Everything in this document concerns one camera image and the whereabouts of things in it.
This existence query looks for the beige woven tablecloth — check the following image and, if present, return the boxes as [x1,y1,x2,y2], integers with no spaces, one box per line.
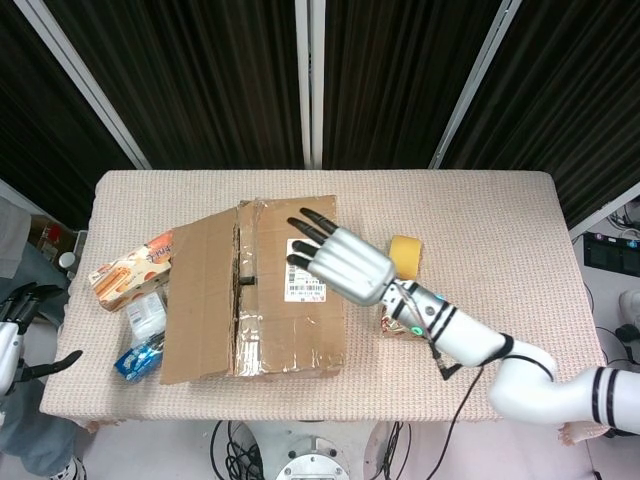
[38,169,617,436]

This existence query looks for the orange printed tissue box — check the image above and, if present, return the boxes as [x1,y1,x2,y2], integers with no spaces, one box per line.
[88,230,176,313]

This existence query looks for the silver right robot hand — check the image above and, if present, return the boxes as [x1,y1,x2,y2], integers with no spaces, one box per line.
[285,207,397,307]

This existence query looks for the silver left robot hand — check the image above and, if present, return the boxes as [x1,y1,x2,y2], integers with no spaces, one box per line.
[0,282,84,396]

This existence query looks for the blue plastic tissue pack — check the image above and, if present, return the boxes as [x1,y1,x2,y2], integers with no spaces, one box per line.
[113,332,166,385]

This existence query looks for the black curtain panel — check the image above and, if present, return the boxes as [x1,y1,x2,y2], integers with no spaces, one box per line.
[44,0,307,170]
[0,0,139,231]
[322,0,509,170]
[442,0,640,229]

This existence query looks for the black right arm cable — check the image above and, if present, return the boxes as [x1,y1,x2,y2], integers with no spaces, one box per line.
[424,339,506,480]

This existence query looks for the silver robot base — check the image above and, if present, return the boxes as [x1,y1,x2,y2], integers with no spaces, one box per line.
[274,434,359,480]

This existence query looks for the white frame post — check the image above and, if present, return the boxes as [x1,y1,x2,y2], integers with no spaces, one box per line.
[428,0,526,170]
[293,0,325,170]
[568,182,640,240]
[19,0,154,171]

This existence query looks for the small brown cardboard box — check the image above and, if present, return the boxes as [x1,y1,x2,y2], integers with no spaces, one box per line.
[27,214,81,256]

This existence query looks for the white plastic packet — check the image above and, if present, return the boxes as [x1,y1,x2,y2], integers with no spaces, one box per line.
[124,291,168,346]

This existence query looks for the yellow sponge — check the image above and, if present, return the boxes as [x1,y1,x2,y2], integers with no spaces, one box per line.
[389,234,426,281]

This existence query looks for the black floor cable bundle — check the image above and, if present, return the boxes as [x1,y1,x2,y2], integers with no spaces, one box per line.
[209,419,266,480]

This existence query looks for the black electronic device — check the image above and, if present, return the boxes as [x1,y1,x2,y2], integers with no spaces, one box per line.
[583,232,640,274]

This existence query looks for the gold foil packet red labels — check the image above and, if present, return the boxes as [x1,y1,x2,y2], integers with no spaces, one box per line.
[378,302,426,342]

